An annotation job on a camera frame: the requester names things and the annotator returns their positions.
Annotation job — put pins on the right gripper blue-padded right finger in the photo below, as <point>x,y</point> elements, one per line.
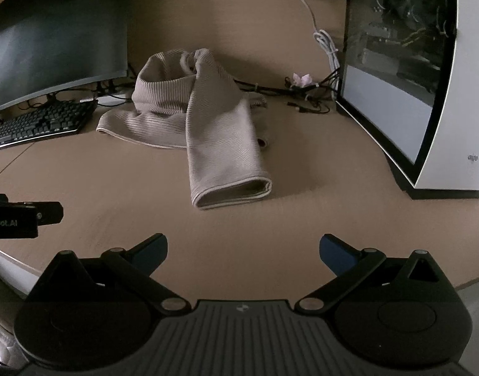
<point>343,259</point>

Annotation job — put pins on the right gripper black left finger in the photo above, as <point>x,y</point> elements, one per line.
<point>146,256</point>

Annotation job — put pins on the beige ribbed knit garment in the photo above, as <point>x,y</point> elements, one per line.
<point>187,100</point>

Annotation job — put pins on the black computer keyboard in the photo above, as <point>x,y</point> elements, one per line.
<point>48,121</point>

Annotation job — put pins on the white monitor stand base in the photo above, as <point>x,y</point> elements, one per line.
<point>114,99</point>

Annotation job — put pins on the curved black computer monitor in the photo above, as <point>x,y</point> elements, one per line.
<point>47,46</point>

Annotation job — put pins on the small pink flower ornament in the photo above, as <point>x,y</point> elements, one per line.
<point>301,81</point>

